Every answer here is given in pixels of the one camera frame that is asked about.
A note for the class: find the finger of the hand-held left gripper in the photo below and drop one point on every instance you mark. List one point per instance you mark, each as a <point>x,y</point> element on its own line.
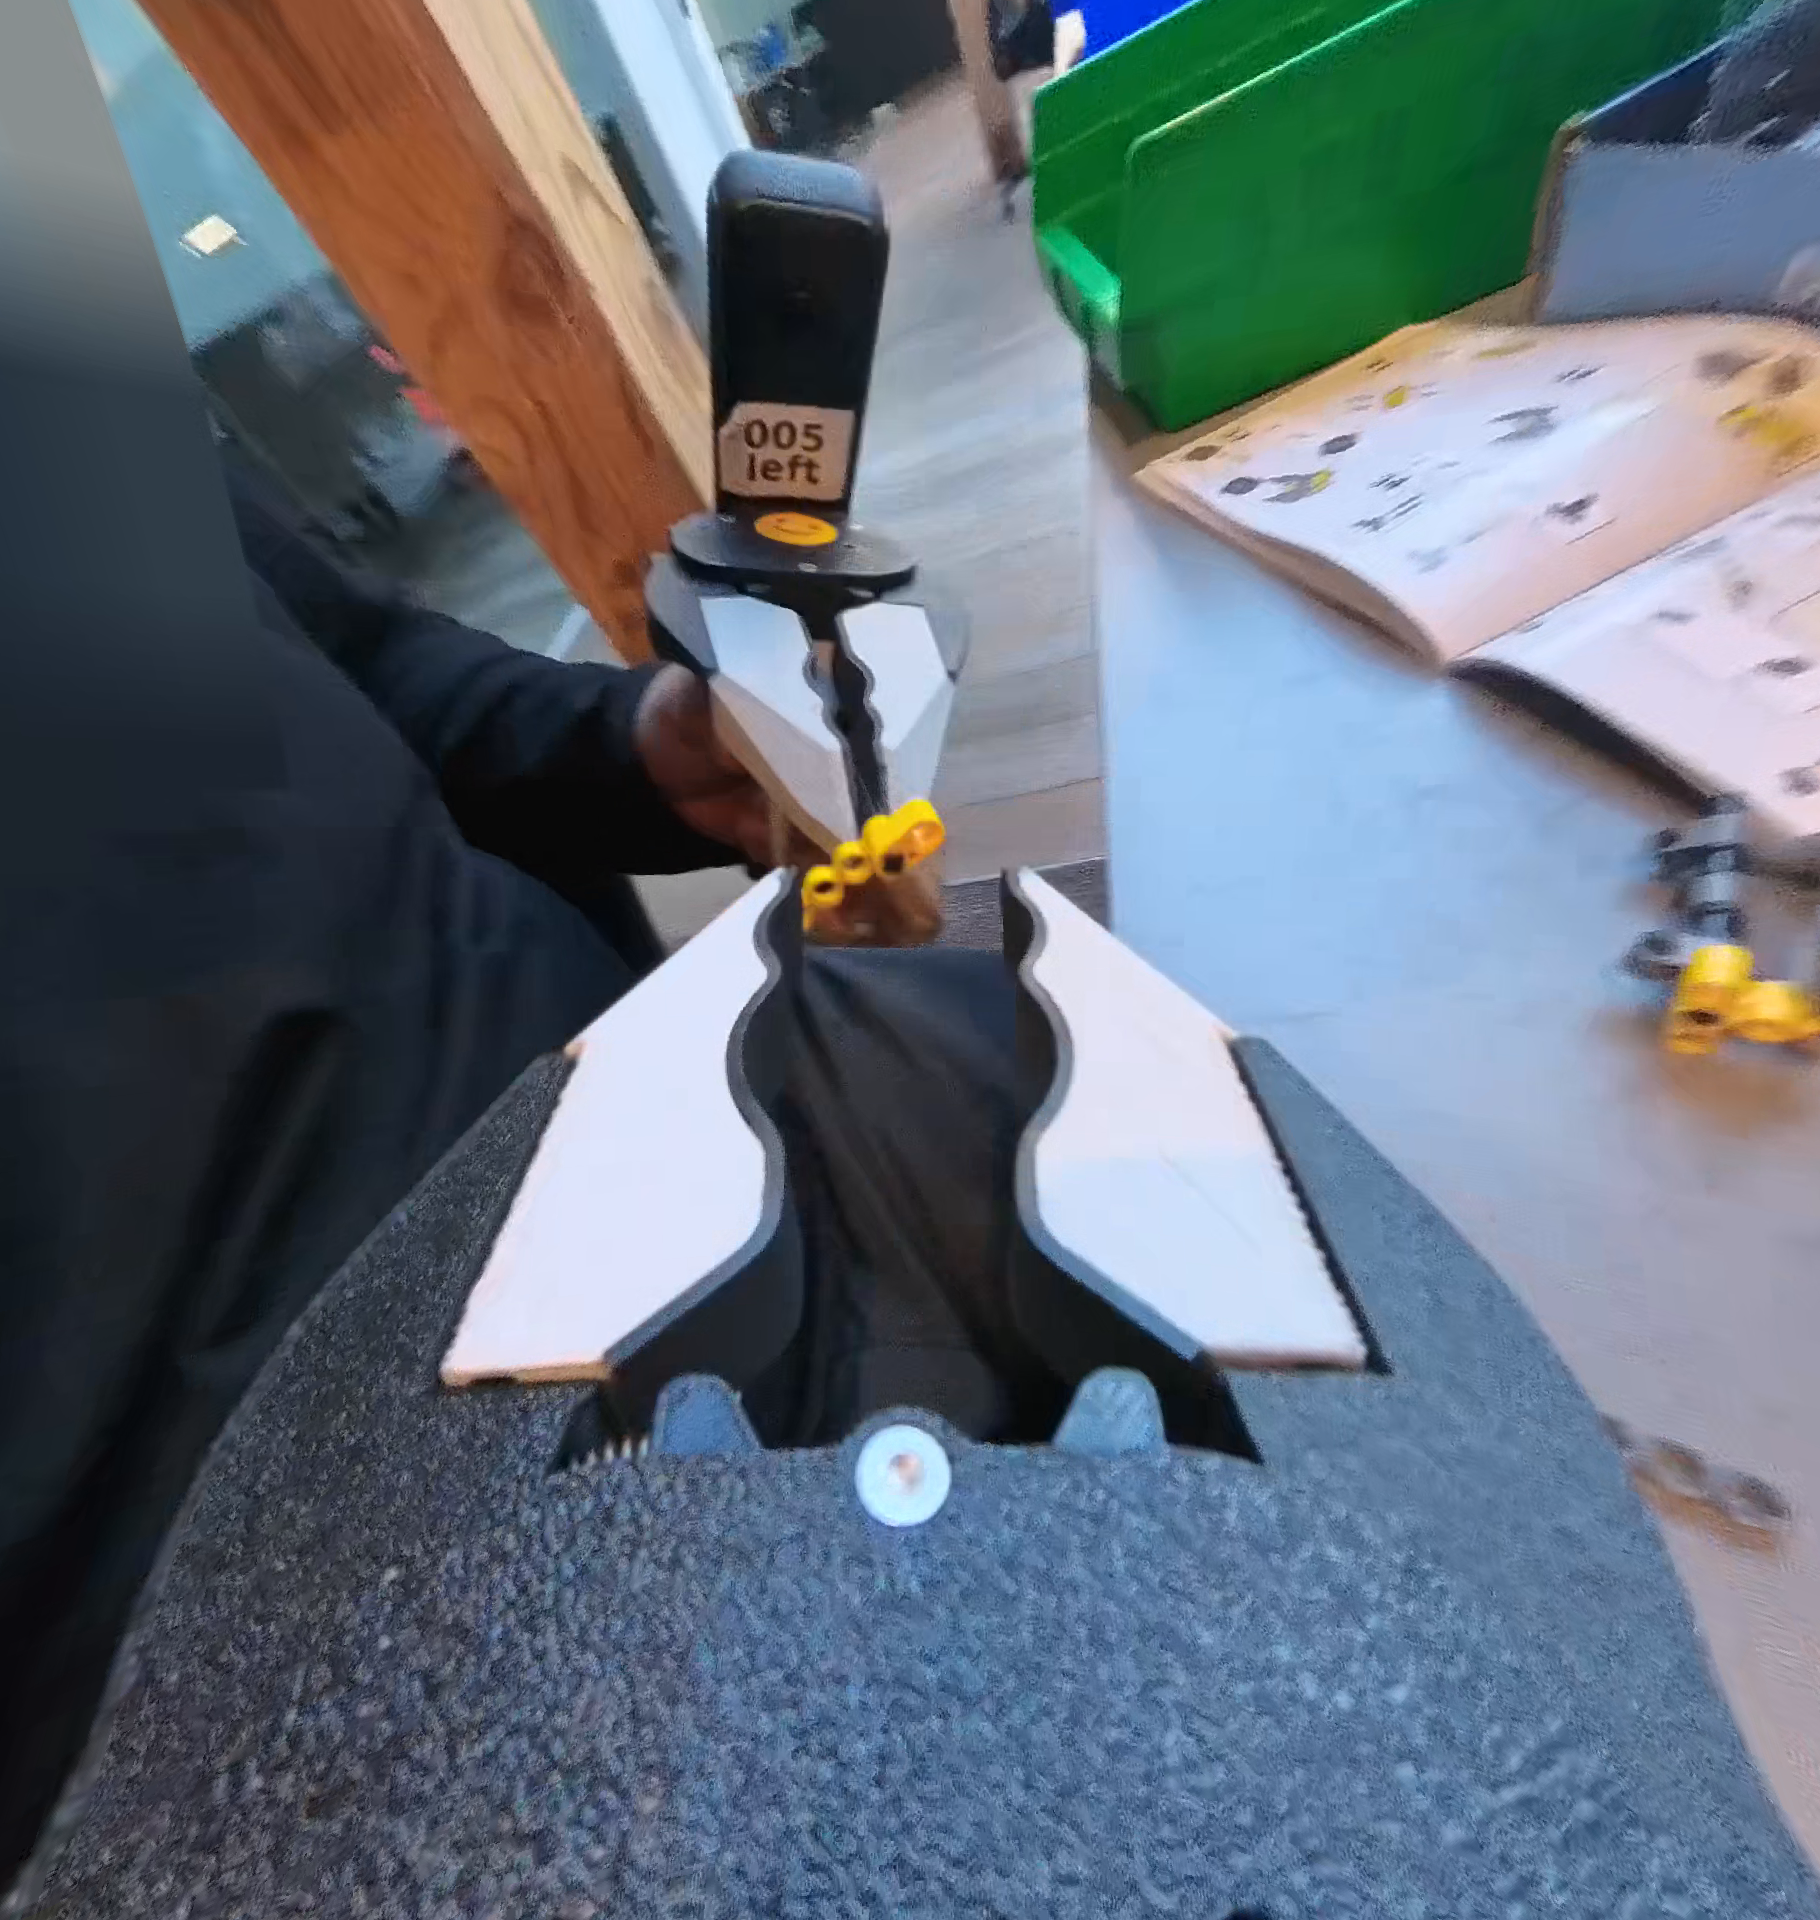
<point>756,676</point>
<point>905,690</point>

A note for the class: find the yellow perforated brick beam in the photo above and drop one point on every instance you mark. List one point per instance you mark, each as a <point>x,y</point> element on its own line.
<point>887,848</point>

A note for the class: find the grey and yellow brick assembly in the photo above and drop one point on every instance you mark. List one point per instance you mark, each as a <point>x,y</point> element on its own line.
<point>1723,993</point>

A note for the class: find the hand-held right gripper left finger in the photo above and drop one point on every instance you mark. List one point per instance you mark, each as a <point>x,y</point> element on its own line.
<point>640,1187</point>

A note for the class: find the person's black clothing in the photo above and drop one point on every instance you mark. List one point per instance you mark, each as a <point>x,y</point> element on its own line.
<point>132,1202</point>

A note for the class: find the person's left hand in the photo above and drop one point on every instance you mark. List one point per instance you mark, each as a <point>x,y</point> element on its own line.
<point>696,766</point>

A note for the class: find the open instruction booklet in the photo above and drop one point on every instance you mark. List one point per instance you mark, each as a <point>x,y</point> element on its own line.
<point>1511,480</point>

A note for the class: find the green plastic bin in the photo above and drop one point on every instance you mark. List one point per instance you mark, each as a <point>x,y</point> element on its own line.
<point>1361,210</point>

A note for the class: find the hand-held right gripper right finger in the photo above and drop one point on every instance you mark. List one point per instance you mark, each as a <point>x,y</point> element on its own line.
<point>1182,1170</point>

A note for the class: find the person's left forearm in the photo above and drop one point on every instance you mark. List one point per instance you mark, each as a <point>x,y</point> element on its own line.
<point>492,736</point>

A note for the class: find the grey cardboard box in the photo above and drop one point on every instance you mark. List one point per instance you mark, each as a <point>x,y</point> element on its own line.
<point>1690,227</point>

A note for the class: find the blue plastic bin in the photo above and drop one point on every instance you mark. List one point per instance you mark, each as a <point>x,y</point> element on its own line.
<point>1105,26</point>

